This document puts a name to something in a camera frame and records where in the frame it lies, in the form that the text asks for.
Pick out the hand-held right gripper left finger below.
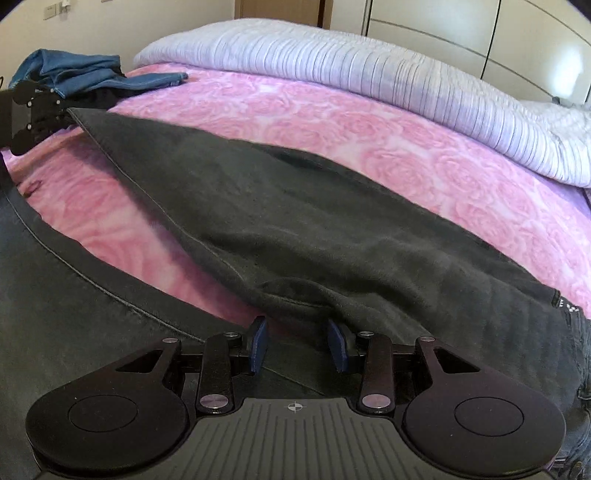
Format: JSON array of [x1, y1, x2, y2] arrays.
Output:
[[115, 316, 270, 415]]

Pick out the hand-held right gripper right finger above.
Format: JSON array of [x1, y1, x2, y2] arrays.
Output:
[[325, 320, 481, 414]]

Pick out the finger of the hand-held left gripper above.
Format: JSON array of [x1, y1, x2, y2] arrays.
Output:
[[9, 111, 74, 156], [11, 81, 66, 114]]

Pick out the dark grey pants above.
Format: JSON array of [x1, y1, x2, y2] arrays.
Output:
[[0, 106, 591, 480]]

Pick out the blue garment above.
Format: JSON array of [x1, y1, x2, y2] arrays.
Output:
[[9, 48, 189, 100]]

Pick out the black garment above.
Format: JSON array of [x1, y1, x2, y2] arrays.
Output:
[[69, 85, 141, 110]]

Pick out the pink rose blanket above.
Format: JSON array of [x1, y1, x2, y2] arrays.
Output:
[[0, 65, 591, 334]]

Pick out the wooden door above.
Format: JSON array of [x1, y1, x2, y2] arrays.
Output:
[[235, 0, 333, 29]]

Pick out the lavender bed sheet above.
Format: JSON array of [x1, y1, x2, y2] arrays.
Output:
[[567, 181, 591, 219]]

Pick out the grey patterned pillow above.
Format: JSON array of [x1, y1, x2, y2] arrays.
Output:
[[522, 96, 591, 139]]

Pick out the white wardrobe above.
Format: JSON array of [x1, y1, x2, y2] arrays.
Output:
[[365, 0, 591, 104]]

